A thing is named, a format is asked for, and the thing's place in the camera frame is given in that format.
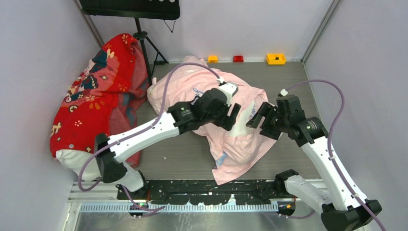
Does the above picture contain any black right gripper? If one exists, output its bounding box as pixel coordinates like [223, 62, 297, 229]
[246, 101, 290, 140]

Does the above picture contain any white pillow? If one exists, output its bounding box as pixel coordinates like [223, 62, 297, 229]
[56, 149, 101, 181]
[228, 100, 257, 139]

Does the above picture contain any pink pillowcase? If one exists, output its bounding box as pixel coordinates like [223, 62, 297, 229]
[147, 56, 276, 185]

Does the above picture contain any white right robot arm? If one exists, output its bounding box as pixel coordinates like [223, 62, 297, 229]
[246, 95, 382, 231]

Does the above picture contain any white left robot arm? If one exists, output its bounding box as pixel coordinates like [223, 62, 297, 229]
[95, 82, 241, 199]

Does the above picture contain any red patterned pillowcase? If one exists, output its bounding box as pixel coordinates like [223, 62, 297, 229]
[50, 33, 150, 158]

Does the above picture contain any white pillow in red case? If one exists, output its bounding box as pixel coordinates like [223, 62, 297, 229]
[56, 149, 101, 181]

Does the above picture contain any small red block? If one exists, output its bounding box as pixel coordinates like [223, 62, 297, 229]
[233, 55, 244, 63]

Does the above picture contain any yellow tray with black knob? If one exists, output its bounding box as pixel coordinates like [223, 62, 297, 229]
[266, 53, 286, 65]

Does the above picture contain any small yellow block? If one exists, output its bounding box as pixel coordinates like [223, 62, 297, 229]
[207, 55, 218, 63]

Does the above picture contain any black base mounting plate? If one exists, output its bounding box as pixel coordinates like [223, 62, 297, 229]
[116, 180, 298, 205]

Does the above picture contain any black tripod stand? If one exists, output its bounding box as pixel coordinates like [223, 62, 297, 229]
[133, 18, 169, 86]

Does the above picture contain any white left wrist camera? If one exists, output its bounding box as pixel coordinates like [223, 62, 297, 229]
[217, 77, 238, 106]

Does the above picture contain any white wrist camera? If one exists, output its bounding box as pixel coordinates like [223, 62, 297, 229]
[278, 89, 288, 97]
[217, 77, 238, 106]

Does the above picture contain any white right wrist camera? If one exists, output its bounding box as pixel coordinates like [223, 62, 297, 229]
[278, 89, 288, 97]

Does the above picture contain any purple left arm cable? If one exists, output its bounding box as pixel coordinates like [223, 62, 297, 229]
[77, 62, 224, 219]

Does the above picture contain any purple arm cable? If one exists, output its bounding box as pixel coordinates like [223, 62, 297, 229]
[77, 62, 224, 219]
[282, 79, 388, 231]

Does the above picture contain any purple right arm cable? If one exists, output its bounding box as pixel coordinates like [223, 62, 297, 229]
[282, 79, 388, 231]

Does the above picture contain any aluminium rail frame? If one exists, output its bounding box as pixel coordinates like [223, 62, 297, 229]
[68, 179, 328, 216]

